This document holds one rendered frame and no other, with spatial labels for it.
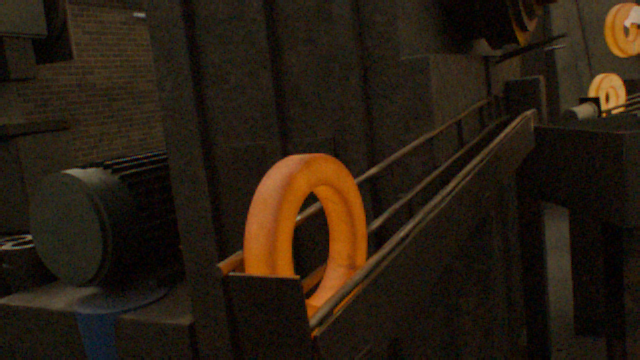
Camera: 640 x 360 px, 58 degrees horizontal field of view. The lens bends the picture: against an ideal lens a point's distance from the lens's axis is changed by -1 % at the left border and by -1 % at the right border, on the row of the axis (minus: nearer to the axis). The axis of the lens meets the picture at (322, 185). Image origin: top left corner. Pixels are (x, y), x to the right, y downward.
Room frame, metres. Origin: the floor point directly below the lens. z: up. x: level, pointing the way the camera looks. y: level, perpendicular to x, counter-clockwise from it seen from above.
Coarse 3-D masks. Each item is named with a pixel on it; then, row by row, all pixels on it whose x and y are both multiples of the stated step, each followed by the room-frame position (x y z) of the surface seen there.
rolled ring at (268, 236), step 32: (288, 160) 0.56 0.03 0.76; (320, 160) 0.57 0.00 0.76; (256, 192) 0.53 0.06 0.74; (288, 192) 0.52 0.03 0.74; (320, 192) 0.61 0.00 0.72; (352, 192) 0.62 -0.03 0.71; (256, 224) 0.51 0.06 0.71; (288, 224) 0.52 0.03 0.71; (352, 224) 0.62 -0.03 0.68; (256, 256) 0.50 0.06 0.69; (288, 256) 0.51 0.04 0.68; (352, 256) 0.61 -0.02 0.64; (320, 288) 0.60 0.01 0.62
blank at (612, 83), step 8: (600, 80) 1.79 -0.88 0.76; (608, 80) 1.80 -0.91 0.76; (616, 80) 1.82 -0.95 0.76; (592, 88) 1.79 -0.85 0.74; (600, 88) 1.78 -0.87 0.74; (608, 88) 1.81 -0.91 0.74; (616, 88) 1.82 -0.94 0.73; (624, 88) 1.85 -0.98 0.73; (592, 96) 1.78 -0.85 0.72; (600, 96) 1.78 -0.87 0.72; (616, 96) 1.83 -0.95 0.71; (624, 96) 1.84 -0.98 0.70; (608, 104) 1.85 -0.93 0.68; (616, 104) 1.82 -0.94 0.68
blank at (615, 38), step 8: (616, 8) 1.74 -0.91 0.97; (624, 8) 1.74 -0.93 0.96; (608, 16) 1.74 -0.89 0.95; (616, 16) 1.72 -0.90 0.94; (624, 16) 1.74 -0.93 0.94; (608, 24) 1.73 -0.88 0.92; (616, 24) 1.72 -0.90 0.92; (608, 32) 1.73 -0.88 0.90; (616, 32) 1.72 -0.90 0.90; (632, 32) 1.77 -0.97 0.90; (608, 40) 1.73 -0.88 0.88; (616, 40) 1.72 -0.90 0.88; (624, 40) 1.73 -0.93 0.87; (632, 40) 1.75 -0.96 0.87; (616, 48) 1.73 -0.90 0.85; (624, 48) 1.73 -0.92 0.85; (632, 48) 1.74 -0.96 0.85; (624, 56) 1.76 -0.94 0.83
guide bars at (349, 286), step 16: (512, 128) 1.31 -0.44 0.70; (496, 144) 1.15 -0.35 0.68; (480, 160) 1.03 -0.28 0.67; (464, 176) 0.93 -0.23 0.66; (448, 192) 0.85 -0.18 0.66; (432, 208) 0.78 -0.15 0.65; (416, 224) 0.72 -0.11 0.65; (400, 240) 0.67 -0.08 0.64; (384, 256) 0.63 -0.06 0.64; (368, 272) 0.59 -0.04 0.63; (352, 288) 0.55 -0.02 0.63; (336, 304) 0.52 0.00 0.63; (320, 320) 0.49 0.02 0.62
